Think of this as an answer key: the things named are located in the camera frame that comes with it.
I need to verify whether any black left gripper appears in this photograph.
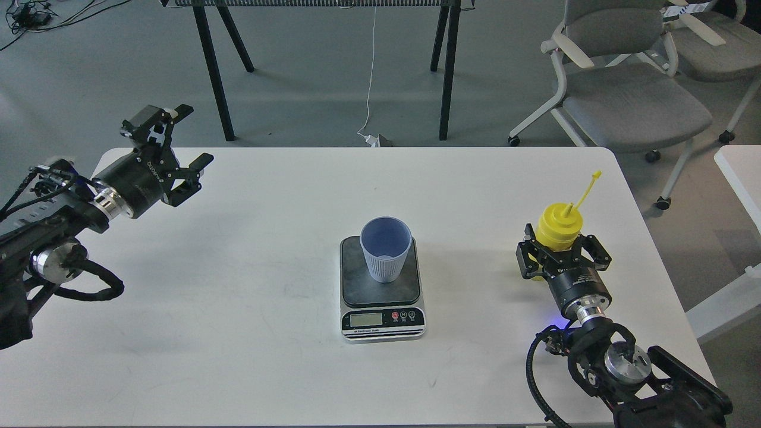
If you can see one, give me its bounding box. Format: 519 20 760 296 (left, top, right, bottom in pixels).
93 105 214 219

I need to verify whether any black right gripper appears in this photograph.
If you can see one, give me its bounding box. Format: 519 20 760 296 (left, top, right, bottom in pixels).
516 223 612 320

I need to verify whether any yellow squeeze bottle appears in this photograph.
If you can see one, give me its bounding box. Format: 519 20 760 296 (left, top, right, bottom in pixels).
534 170 602 251

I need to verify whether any blue plastic cup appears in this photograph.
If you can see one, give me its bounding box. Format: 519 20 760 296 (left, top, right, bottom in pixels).
359 216 413 284

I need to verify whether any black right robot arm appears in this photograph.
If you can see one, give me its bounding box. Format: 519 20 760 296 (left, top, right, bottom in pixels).
516 224 733 427

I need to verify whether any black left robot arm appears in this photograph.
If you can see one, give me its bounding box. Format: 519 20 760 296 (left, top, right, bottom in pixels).
1 105 213 349

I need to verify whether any digital kitchen scale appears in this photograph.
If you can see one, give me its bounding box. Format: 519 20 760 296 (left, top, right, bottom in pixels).
340 236 427 343

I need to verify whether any black-legged background table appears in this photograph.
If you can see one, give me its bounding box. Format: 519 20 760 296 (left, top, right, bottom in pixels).
161 1 476 141

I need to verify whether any grey office chair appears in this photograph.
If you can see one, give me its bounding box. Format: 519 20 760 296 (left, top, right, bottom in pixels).
508 1 712 210
662 1 760 144

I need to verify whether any black cable bundle on floor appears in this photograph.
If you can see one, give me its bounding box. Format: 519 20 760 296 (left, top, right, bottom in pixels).
0 0 134 53

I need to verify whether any white hanging cable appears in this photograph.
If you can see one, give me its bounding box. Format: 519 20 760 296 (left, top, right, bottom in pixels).
357 6 381 148

